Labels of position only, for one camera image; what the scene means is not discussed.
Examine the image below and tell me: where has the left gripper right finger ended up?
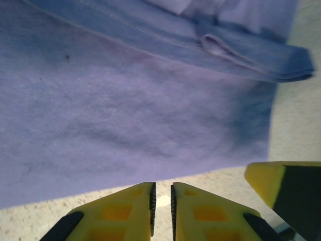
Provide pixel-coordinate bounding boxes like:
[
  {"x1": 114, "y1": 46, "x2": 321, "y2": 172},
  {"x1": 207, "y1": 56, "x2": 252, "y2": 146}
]
[{"x1": 170, "y1": 182, "x2": 285, "y2": 241}]

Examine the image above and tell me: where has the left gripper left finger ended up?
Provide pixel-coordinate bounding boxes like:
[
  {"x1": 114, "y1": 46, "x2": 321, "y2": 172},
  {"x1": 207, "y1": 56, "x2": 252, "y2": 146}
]
[{"x1": 39, "y1": 181, "x2": 157, "y2": 241}]

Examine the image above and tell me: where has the purple t-shirt with white print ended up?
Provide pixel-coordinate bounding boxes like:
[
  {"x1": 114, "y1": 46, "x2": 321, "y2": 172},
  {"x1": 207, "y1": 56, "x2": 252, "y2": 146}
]
[{"x1": 0, "y1": 0, "x2": 315, "y2": 209}]

